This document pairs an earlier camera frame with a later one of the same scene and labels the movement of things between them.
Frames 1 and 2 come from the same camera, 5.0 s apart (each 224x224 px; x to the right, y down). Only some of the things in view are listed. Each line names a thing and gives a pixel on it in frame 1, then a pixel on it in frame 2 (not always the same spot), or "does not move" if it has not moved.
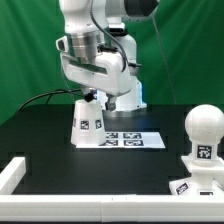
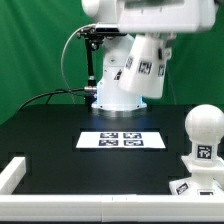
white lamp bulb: [204, 125] does not move
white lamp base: [207, 177] does not move
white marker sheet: [132, 140] does not move
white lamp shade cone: [88, 123] to [144, 66]
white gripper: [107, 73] to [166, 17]
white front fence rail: [111, 208] does not move
